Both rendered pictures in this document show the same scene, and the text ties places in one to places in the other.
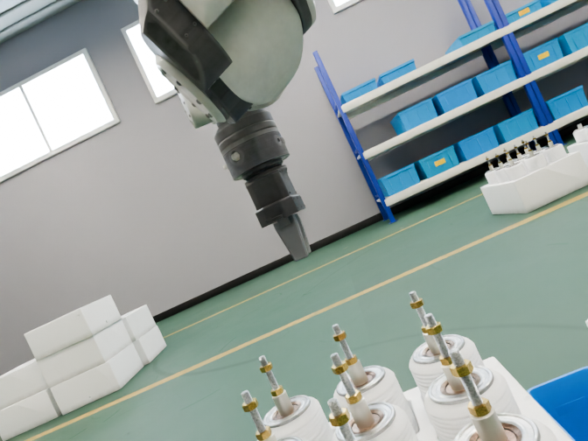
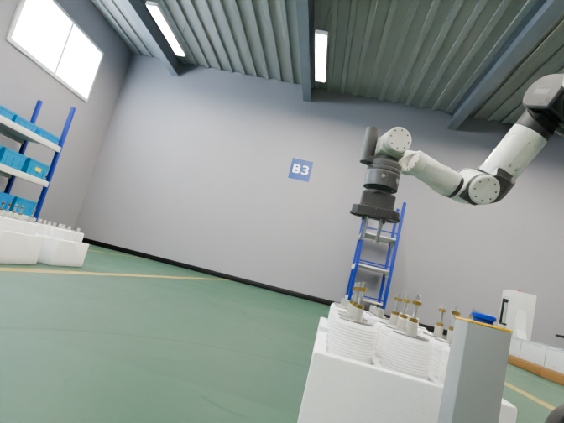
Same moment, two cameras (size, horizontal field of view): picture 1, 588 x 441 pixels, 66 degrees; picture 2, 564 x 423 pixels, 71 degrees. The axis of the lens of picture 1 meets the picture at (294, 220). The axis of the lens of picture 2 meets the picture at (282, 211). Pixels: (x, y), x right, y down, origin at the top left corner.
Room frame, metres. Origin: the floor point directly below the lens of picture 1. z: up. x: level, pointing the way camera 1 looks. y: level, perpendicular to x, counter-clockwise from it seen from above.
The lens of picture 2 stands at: (0.85, 1.02, 0.31)
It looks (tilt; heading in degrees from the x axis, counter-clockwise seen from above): 9 degrees up; 272
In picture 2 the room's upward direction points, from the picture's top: 14 degrees clockwise
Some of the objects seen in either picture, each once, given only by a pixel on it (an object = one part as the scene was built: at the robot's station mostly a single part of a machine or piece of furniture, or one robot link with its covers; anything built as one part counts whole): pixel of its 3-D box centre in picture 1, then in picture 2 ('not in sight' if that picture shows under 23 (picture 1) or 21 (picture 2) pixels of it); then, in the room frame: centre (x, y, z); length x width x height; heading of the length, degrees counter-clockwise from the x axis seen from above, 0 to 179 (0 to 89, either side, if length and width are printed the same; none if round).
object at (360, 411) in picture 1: (360, 412); (402, 325); (0.53, 0.02, 0.26); 0.02 x 0.02 x 0.03
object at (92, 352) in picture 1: (87, 351); not in sight; (2.91, 1.56, 0.27); 0.39 x 0.39 x 0.18; 86
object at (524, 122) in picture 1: (508, 129); not in sight; (4.85, -2.49, 0.36); 0.50 x 0.38 x 0.21; 176
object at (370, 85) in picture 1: (358, 95); not in sight; (4.94, -1.20, 1.38); 0.50 x 0.38 x 0.11; 176
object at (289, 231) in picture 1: (291, 239); (380, 231); (0.63, 0.01, 0.48); 0.03 x 0.02 x 0.06; 81
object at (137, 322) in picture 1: (118, 332); not in sight; (3.32, 1.51, 0.27); 0.39 x 0.39 x 0.18; 87
